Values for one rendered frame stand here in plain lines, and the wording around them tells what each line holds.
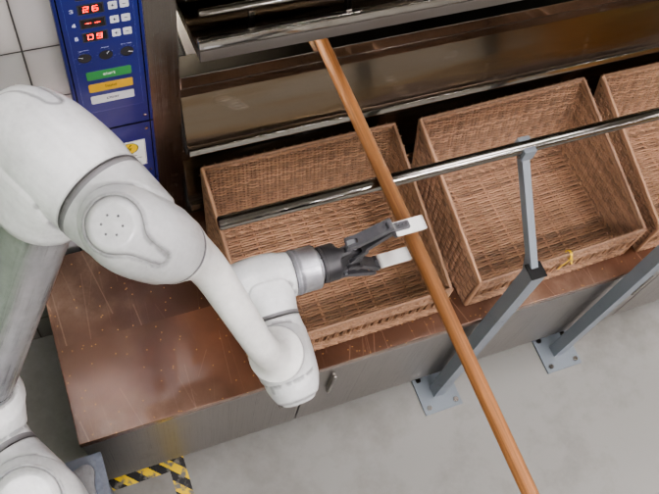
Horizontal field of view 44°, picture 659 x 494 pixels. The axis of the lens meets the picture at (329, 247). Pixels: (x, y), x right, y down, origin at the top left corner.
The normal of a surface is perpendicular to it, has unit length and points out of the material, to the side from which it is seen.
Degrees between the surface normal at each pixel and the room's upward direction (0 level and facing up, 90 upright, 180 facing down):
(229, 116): 70
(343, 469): 0
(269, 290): 17
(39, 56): 90
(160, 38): 90
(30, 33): 90
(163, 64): 90
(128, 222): 30
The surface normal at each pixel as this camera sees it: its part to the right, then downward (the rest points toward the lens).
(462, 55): 0.37, 0.64
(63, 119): 0.31, -0.64
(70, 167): 0.02, -0.11
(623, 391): 0.14, -0.46
